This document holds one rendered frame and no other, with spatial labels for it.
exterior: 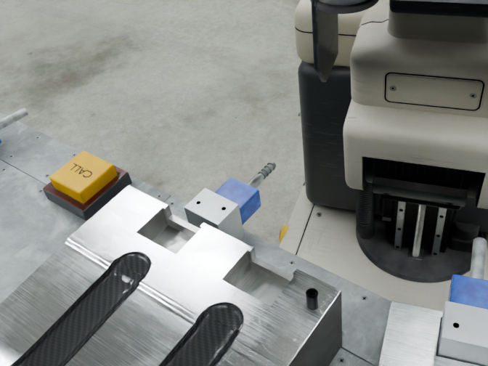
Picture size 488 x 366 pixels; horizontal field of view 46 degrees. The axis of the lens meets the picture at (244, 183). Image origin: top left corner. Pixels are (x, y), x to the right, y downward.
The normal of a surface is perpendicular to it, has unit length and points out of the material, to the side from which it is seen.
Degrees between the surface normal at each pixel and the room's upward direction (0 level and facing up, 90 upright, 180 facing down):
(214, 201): 0
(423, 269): 0
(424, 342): 0
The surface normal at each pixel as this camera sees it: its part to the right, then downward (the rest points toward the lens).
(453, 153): -0.31, 0.77
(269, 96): -0.12, -0.72
